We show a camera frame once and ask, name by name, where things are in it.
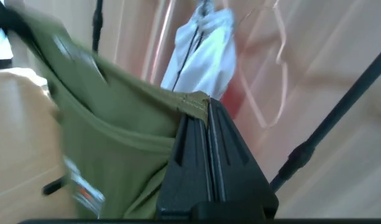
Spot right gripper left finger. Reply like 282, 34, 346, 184
155, 113, 214, 219

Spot pink clothes hanger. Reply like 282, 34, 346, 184
236, 0, 290, 130

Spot pale grey trousers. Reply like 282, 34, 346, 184
160, 0, 237, 101

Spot black clothes rack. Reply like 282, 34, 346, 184
42, 0, 381, 195

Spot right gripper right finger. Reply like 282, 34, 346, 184
208, 98, 280, 219

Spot green garment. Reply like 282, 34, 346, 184
6, 6, 211, 220

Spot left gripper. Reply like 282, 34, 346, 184
0, 0, 34, 35

